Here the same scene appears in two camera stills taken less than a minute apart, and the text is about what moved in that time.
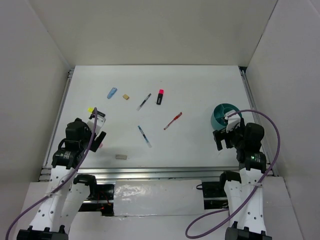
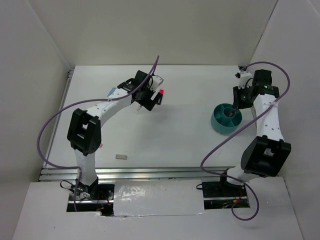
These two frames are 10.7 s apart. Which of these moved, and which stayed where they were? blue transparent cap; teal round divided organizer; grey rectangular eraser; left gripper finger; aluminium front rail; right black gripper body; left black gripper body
Moved: left black gripper body; left gripper finger; right black gripper body
Stayed: grey rectangular eraser; teal round divided organizer; blue transparent cap; aluminium front rail
